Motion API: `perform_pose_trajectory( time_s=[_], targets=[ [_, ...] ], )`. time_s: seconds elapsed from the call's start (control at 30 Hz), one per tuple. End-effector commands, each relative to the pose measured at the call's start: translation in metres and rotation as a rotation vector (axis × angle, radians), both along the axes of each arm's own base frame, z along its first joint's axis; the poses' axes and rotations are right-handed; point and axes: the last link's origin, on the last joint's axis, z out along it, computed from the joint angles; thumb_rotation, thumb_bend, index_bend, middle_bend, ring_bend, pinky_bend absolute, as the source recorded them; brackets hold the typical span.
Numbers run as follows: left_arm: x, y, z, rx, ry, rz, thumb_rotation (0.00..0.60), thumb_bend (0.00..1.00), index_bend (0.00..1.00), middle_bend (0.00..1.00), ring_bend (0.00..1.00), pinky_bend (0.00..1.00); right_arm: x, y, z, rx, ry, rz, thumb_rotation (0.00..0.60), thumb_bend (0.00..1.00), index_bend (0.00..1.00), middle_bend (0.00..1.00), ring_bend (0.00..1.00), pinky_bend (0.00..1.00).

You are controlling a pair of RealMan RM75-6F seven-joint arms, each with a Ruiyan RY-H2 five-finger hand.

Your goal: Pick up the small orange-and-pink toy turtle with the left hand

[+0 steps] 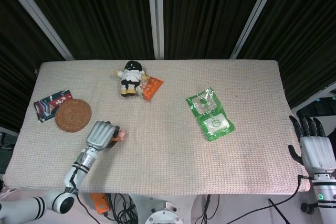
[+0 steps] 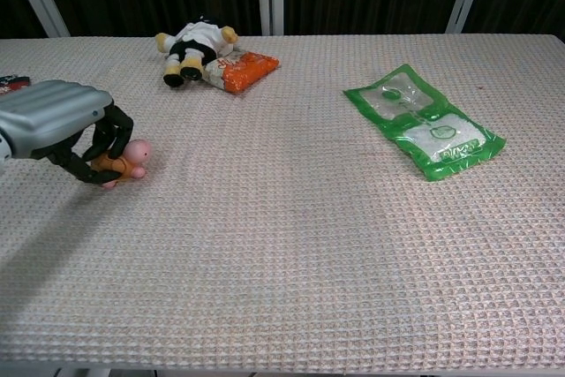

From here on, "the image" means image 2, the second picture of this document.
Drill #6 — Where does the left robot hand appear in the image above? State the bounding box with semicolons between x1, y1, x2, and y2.
0;79;135;188

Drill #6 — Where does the pink orange turtle toy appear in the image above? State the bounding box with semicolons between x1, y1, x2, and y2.
91;139;154;191

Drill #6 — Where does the red blue snack packet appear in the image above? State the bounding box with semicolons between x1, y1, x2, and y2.
0;74;33;96

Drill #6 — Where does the plush doll white shirt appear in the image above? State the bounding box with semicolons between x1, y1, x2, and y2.
154;17;239;88

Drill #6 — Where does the orange white snack packet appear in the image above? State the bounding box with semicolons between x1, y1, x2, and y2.
203;50;281;94

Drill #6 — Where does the beige waffle table cloth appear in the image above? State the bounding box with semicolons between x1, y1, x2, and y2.
0;34;565;374

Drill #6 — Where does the green clear plastic bag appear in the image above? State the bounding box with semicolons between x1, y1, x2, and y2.
343;63;507;183

